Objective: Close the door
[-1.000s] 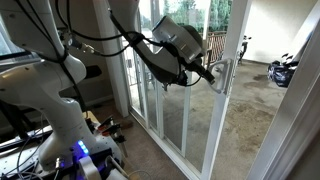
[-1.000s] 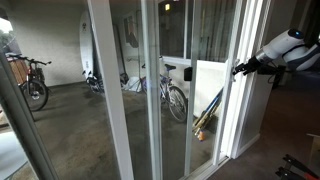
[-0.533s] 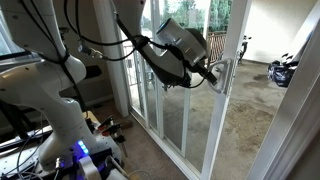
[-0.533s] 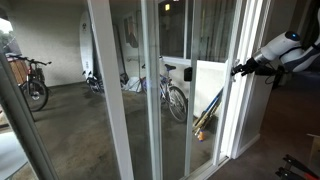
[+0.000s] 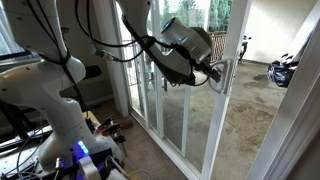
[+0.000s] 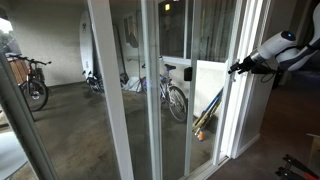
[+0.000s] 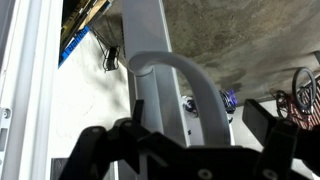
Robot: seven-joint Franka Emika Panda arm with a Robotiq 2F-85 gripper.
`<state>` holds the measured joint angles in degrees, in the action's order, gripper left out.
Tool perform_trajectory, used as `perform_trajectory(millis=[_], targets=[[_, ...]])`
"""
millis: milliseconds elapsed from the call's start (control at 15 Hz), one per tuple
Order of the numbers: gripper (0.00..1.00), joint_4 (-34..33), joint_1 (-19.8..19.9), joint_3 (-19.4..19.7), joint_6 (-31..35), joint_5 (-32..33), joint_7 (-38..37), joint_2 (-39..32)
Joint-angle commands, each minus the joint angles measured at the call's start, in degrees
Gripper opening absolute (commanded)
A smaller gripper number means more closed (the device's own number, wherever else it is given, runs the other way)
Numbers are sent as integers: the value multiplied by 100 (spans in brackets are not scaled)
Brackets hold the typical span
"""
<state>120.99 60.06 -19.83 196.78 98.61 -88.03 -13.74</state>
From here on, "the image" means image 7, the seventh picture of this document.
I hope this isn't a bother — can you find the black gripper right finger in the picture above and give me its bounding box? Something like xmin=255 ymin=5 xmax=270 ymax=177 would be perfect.
xmin=242 ymin=98 xmax=320 ymax=180

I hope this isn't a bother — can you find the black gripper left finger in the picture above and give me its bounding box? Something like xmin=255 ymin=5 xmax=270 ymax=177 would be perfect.
xmin=59 ymin=99 xmax=156 ymax=180

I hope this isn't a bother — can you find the white door handle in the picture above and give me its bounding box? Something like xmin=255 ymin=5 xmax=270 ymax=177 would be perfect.
xmin=127 ymin=50 xmax=236 ymax=148

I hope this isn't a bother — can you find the latch side door jamb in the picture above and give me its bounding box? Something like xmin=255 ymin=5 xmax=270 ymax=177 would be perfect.
xmin=0 ymin=0 xmax=64 ymax=180

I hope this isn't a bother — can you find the wooden patio railing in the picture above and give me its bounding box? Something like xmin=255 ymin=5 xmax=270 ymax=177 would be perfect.
xmin=288 ymin=84 xmax=320 ymax=132

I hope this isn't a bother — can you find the black bicycle on left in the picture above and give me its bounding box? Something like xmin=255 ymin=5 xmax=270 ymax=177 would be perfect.
xmin=271 ymin=66 xmax=320 ymax=131

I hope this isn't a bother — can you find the dark golf bag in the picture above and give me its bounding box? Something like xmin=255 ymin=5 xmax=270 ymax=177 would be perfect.
xmin=181 ymin=88 xmax=240 ymax=116

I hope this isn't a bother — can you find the metal strike plate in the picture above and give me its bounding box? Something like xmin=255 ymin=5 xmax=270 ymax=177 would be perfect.
xmin=0 ymin=106 xmax=13 ymax=168

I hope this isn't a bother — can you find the blue long pole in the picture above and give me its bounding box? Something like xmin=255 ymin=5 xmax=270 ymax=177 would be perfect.
xmin=58 ymin=24 xmax=91 ymax=69

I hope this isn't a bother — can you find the yellow long pole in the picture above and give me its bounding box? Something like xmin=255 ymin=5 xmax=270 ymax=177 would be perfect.
xmin=61 ymin=0 xmax=113 ymax=41

